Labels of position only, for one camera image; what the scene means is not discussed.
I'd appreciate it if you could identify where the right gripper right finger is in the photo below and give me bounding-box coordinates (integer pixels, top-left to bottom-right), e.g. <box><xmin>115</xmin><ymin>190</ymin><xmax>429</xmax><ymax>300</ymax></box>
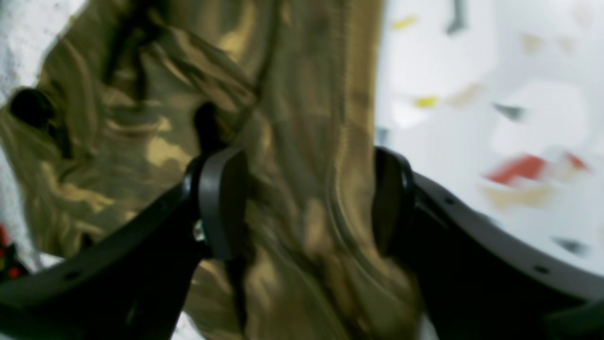
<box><xmin>372</xmin><ymin>146</ymin><xmax>603</xmax><ymax>340</ymax></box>

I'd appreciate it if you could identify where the camouflage T-shirt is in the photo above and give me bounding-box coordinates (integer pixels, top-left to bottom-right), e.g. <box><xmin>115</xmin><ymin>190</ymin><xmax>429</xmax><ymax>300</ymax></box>
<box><xmin>1</xmin><ymin>0</ymin><xmax>421</xmax><ymax>340</ymax></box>

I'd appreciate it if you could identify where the speckled white tablecloth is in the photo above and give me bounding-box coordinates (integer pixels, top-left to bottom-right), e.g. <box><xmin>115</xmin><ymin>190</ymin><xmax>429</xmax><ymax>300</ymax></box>
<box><xmin>0</xmin><ymin>0</ymin><xmax>604</xmax><ymax>340</ymax></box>

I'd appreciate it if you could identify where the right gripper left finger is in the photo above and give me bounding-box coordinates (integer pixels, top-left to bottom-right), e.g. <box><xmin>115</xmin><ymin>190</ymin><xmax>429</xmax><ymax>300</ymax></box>
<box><xmin>1</xmin><ymin>148</ymin><xmax>248</xmax><ymax>340</ymax></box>

